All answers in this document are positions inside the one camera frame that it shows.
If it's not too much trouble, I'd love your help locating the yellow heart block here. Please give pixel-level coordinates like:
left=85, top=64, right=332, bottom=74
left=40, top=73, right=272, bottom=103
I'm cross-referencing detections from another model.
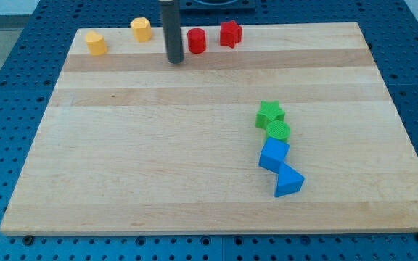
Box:
left=85, top=31, right=108, bottom=56

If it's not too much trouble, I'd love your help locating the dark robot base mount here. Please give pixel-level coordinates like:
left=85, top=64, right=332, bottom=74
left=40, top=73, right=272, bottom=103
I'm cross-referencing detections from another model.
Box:
left=179, top=0, right=256, bottom=11

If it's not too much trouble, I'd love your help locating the wooden board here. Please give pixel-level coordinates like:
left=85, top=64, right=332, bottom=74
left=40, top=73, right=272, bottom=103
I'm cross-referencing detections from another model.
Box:
left=0, top=22, right=418, bottom=236

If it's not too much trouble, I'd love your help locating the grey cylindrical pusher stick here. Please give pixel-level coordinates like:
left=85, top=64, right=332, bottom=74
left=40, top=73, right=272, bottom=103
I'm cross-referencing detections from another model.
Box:
left=158, top=0, right=184, bottom=64

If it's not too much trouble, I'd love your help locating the red star block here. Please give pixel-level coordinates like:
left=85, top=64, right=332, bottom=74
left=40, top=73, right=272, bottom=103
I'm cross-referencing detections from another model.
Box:
left=219, top=20, right=242, bottom=49

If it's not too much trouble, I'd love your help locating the blue cube block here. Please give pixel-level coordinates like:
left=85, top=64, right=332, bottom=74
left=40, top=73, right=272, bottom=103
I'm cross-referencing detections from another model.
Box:
left=258, top=138, right=290, bottom=173

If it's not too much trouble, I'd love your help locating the green star block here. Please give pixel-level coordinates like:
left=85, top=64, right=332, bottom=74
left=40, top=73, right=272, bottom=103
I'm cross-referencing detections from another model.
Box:
left=255, top=101, right=286, bottom=129

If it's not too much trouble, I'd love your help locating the green cylinder block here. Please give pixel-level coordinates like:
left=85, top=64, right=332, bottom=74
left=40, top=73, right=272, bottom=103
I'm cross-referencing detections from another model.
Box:
left=266, top=120, right=291, bottom=142

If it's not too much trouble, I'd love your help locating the blue triangle block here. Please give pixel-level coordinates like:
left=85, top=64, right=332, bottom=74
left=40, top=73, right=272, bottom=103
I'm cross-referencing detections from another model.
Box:
left=274, top=163, right=305, bottom=197

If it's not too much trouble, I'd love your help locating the yellow hexagon block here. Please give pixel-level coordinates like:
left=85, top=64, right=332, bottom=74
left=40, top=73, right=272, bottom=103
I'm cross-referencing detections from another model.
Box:
left=130, top=17, right=152, bottom=43

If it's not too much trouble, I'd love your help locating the red cylinder block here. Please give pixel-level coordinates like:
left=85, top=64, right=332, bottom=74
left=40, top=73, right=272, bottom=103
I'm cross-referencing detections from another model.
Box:
left=187, top=28, right=206, bottom=54

